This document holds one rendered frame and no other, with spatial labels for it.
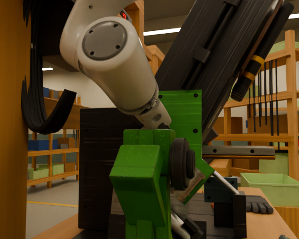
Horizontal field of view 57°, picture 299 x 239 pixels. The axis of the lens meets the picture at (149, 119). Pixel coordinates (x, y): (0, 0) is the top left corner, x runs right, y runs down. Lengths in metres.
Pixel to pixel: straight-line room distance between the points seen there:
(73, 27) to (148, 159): 0.23
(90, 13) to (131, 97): 0.14
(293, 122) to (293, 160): 0.40
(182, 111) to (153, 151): 0.33
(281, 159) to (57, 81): 10.17
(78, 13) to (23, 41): 0.27
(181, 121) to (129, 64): 0.33
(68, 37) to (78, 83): 11.21
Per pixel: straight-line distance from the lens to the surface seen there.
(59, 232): 0.91
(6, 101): 0.63
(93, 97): 11.19
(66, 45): 0.45
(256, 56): 0.90
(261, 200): 1.12
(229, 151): 0.76
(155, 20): 8.62
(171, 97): 0.68
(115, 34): 0.37
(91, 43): 0.37
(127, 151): 0.35
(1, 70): 0.63
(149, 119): 0.50
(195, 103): 0.67
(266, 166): 3.56
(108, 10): 0.47
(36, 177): 6.36
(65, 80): 12.01
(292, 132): 3.27
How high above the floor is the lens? 1.16
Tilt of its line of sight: 3 degrees up
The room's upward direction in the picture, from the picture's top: straight up
